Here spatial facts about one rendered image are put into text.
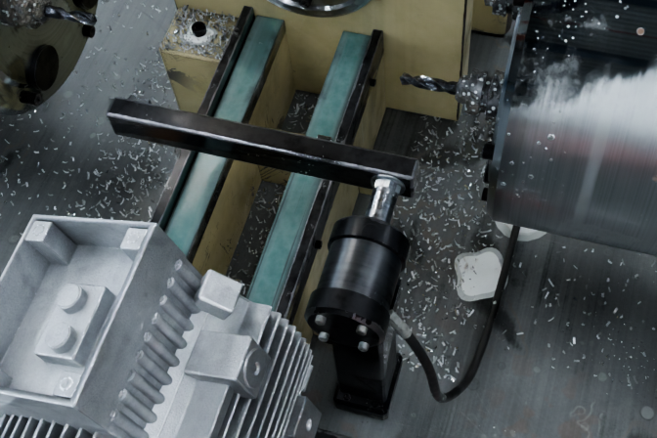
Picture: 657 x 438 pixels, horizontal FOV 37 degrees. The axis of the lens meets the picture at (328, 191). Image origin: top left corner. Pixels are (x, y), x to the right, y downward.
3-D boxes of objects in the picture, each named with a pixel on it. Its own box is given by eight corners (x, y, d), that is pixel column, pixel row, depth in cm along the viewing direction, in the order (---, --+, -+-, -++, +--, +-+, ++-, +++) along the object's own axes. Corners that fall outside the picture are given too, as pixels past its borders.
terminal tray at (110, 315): (89, 269, 70) (29, 213, 64) (214, 282, 65) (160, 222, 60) (13, 428, 64) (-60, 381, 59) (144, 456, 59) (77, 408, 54)
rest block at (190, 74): (197, 71, 110) (176, -2, 100) (256, 82, 109) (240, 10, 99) (179, 113, 108) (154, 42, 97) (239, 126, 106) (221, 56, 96)
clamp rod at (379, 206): (377, 183, 77) (376, 169, 75) (402, 188, 77) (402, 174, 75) (349, 272, 73) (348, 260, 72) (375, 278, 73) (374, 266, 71)
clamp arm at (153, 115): (421, 172, 78) (125, 110, 83) (421, 151, 75) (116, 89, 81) (410, 209, 76) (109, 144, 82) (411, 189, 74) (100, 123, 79)
